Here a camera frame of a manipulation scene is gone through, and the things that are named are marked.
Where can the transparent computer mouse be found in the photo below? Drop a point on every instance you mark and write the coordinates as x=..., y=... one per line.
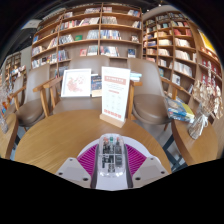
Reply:
x=111, y=156

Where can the white sign on wooden base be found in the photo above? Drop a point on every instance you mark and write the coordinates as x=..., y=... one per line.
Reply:
x=115, y=93

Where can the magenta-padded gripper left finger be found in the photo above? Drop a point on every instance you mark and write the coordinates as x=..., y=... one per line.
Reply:
x=87, y=161

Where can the dark blue book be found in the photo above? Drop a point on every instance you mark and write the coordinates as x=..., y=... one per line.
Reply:
x=96, y=86

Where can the curved wooden bookshelf with books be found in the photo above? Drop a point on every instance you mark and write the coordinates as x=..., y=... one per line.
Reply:
x=180, y=50

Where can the teal book stack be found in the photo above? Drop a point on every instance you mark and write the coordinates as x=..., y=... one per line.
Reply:
x=135, y=76

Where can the wide wooden bookshelf with books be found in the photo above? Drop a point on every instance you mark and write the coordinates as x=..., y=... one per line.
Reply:
x=86, y=33

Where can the glass vase with cream flowers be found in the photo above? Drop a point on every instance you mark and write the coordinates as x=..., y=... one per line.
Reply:
x=197, y=125

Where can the white framed floral picture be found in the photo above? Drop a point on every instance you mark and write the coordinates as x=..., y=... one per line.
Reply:
x=76, y=83

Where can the stack of colourful magazines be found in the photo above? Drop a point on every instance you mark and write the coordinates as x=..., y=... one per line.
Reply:
x=180, y=111

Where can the distant wooden bookshelf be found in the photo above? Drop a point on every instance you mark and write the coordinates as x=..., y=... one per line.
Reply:
x=13, y=66

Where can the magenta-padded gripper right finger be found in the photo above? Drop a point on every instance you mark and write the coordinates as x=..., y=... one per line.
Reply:
x=136, y=161

